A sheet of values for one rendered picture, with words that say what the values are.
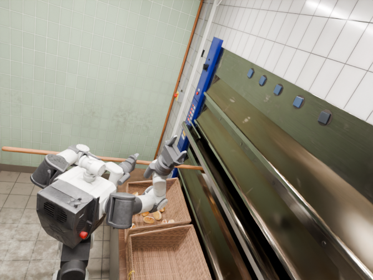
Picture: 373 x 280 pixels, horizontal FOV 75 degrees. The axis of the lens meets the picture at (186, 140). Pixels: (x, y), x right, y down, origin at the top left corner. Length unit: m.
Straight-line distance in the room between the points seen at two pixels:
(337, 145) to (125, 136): 2.55
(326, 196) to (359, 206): 0.12
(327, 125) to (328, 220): 0.36
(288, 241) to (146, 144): 2.40
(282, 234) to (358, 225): 0.35
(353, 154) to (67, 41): 2.57
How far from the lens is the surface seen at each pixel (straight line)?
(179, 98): 2.67
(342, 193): 1.08
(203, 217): 1.91
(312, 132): 1.16
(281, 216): 1.27
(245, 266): 1.51
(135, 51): 2.84
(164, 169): 1.12
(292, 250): 1.22
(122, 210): 1.19
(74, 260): 1.46
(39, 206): 1.27
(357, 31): 1.19
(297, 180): 1.18
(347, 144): 1.06
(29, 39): 2.93
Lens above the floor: 2.22
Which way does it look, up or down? 25 degrees down
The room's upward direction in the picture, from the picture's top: 19 degrees clockwise
